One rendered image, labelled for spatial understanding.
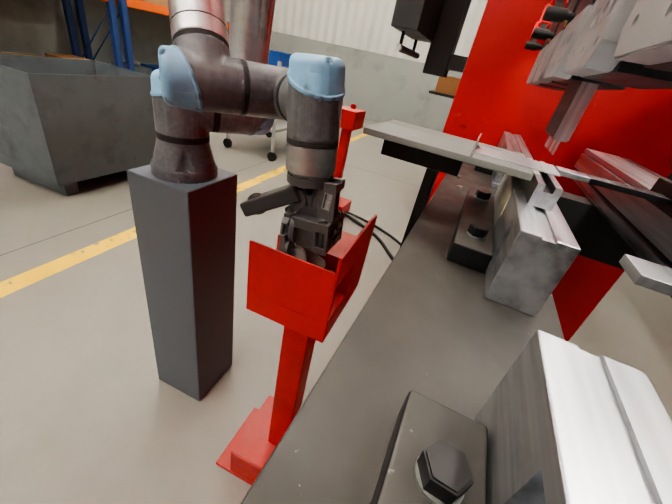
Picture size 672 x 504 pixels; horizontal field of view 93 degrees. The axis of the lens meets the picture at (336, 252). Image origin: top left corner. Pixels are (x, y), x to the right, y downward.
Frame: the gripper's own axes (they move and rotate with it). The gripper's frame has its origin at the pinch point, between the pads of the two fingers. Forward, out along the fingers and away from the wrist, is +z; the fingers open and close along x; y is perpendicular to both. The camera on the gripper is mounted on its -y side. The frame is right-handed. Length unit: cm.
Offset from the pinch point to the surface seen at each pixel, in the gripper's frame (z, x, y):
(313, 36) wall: -93, 722, -344
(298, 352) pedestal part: 20.7, 2.1, 1.2
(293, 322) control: 5.6, -4.9, 3.0
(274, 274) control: -3.3, -4.9, -1.0
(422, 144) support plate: -25.4, 9.4, 16.5
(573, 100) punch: -33.8, 12.6, 34.6
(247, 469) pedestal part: 65, -5, -9
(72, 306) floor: 64, 17, -111
